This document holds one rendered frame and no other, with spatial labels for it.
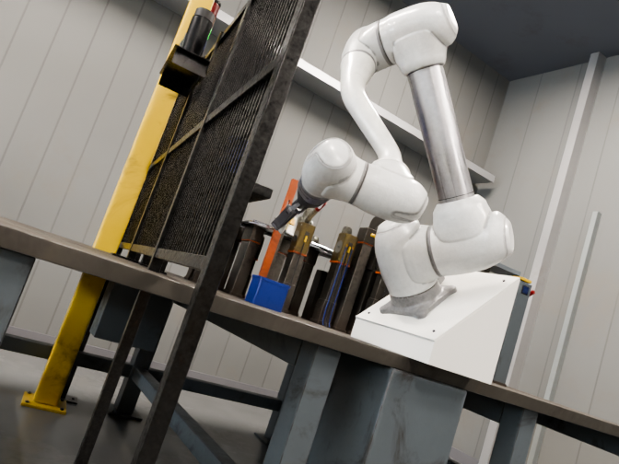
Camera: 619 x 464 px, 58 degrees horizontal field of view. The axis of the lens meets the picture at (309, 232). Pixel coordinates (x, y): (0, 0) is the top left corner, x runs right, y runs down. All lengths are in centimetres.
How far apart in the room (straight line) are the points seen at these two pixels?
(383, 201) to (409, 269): 44
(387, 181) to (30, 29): 308
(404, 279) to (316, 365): 38
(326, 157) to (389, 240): 52
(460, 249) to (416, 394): 42
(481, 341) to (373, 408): 36
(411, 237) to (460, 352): 34
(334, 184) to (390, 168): 14
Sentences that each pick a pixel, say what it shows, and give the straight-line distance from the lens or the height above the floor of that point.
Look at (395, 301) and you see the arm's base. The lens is 170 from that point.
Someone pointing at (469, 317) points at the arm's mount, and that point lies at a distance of 160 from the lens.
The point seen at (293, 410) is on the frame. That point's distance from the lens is 148.
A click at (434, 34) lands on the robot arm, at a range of 160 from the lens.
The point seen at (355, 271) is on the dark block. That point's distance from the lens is 217.
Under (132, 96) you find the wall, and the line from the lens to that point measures 398.
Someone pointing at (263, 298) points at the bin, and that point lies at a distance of 178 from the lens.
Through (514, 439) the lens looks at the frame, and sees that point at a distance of 206.
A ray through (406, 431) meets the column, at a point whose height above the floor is 51.
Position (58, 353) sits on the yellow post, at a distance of 264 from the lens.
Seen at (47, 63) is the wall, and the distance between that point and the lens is 393.
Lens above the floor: 72
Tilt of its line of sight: 8 degrees up
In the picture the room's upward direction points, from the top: 19 degrees clockwise
